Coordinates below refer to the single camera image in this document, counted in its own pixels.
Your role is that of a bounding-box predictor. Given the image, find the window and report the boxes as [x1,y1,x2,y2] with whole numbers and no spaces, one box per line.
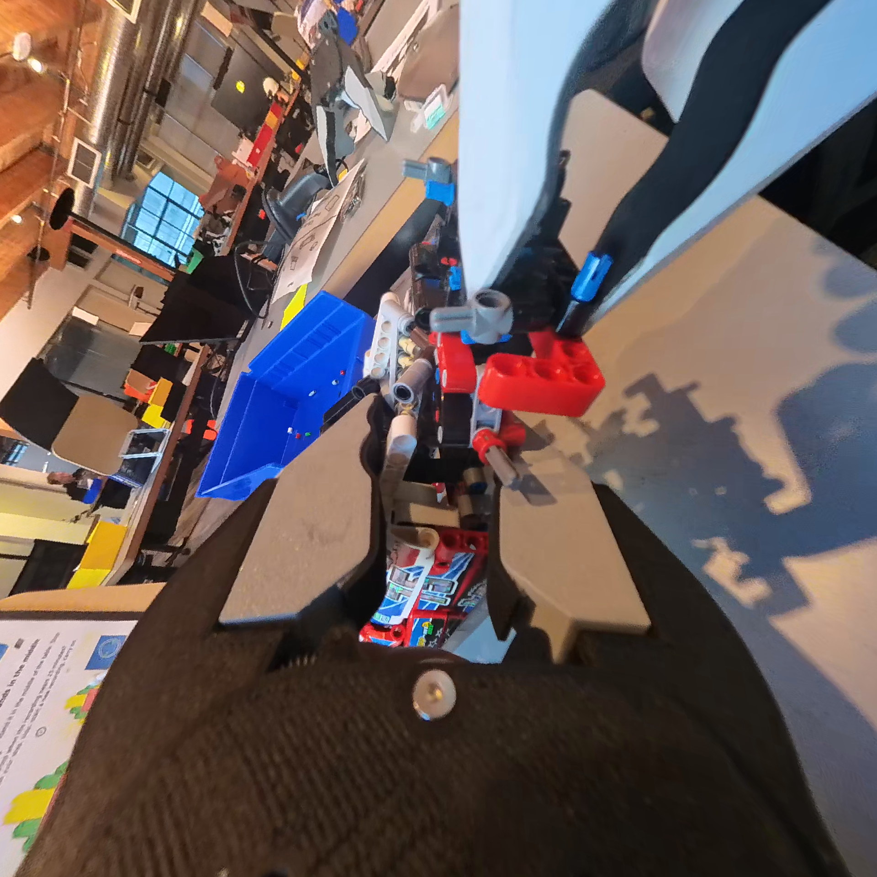
[122,171,205,268]

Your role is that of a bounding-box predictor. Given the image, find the person's black pants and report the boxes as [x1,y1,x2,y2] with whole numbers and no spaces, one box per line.
[759,89,877,275]

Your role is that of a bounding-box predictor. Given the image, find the yellow box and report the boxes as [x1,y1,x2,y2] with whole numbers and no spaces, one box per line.
[67,519,131,590]

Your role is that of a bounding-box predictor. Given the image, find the white paper sheet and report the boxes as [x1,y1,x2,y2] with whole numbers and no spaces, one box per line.
[270,159,369,304]

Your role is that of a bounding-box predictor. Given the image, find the grey black machine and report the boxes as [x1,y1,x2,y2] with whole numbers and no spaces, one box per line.
[300,31,400,182]

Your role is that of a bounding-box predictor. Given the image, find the silver ventilation duct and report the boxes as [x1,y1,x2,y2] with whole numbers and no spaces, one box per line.
[72,0,203,210]

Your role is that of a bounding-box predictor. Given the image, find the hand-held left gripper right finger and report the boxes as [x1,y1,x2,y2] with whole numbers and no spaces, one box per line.
[486,473,652,664]

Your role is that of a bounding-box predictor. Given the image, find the black monitor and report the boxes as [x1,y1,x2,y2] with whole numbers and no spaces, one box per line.
[139,257,260,345]

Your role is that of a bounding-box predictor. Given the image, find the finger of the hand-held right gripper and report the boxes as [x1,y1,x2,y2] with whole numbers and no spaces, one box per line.
[458,0,618,308]
[556,0,877,338]

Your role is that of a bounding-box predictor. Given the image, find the printed instruction sheet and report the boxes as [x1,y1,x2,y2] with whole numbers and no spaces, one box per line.
[0,618,139,856]

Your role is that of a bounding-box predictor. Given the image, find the blue plastic bin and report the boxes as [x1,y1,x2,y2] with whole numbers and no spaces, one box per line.
[195,291,376,500]

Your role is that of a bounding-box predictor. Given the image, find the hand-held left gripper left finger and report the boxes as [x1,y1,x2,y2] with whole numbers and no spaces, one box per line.
[218,411,386,650]

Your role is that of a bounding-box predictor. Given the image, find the toy brick race car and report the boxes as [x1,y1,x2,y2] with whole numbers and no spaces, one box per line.
[322,156,607,648]

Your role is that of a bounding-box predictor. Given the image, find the beige desk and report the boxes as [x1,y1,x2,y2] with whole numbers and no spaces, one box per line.
[260,0,461,330]

